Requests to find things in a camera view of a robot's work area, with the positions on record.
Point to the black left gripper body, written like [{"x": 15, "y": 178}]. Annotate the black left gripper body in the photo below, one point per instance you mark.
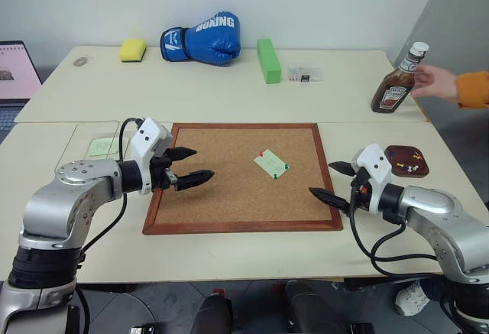
[{"x": 160, "y": 175}]

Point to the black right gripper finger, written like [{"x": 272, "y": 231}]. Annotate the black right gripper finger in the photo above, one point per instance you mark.
[
  {"x": 344, "y": 167},
  {"x": 330, "y": 198}
]

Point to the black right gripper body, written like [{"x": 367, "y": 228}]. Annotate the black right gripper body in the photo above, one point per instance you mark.
[{"x": 361, "y": 194}]

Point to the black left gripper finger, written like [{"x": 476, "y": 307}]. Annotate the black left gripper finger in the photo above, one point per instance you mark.
[
  {"x": 182, "y": 153},
  {"x": 195, "y": 179}
]

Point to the brown sauce bottle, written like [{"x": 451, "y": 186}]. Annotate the brown sauce bottle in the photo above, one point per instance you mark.
[{"x": 393, "y": 89}]

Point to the orange-sleeved forearm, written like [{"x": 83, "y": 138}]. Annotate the orange-sleeved forearm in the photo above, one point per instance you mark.
[{"x": 473, "y": 89}]

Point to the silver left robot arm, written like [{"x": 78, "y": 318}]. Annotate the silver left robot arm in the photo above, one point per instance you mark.
[{"x": 49, "y": 204}]

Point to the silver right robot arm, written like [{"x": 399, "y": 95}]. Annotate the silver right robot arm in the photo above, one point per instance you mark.
[{"x": 451, "y": 227}]

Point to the wood-framed cork board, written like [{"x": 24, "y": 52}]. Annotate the wood-framed cork board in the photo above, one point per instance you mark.
[{"x": 237, "y": 204}]

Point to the light green paper note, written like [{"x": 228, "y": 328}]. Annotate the light green paper note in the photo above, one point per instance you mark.
[{"x": 272, "y": 163}]

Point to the person's bare hand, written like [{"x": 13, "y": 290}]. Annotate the person's bare hand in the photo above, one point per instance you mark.
[{"x": 439, "y": 82}]

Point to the brown tray of pushpins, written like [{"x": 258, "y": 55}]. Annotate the brown tray of pushpins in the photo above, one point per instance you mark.
[{"x": 405, "y": 158}]

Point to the clear plastic tray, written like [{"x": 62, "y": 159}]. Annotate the clear plastic tray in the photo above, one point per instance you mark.
[{"x": 76, "y": 146}]

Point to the dark rounded shape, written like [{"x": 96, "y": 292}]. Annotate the dark rounded shape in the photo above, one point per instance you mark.
[
  {"x": 309, "y": 307},
  {"x": 214, "y": 315}
]

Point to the yellow sponge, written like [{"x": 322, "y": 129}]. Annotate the yellow sponge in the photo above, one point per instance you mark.
[{"x": 131, "y": 49}]

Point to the blue boxing glove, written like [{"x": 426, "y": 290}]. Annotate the blue boxing glove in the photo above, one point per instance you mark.
[{"x": 206, "y": 39}]

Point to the white sneaker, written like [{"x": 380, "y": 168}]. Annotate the white sneaker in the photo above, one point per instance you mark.
[{"x": 412, "y": 299}]

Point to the green rectangular block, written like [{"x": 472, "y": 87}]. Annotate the green rectangular block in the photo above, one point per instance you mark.
[{"x": 268, "y": 60}]

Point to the small grey pebble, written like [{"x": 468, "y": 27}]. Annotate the small grey pebble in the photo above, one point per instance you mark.
[{"x": 81, "y": 61}]

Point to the open laptop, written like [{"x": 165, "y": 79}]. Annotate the open laptop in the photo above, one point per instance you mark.
[{"x": 15, "y": 70}]

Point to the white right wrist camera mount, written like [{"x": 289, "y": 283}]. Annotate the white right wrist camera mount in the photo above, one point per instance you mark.
[{"x": 376, "y": 166}]

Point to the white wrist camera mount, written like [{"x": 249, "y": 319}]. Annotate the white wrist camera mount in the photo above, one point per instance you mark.
[
  {"x": 376, "y": 166},
  {"x": 147, "y": 137}
]

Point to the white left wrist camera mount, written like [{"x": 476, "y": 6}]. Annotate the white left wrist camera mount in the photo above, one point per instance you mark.
[{"x": 147, "y": 137}]

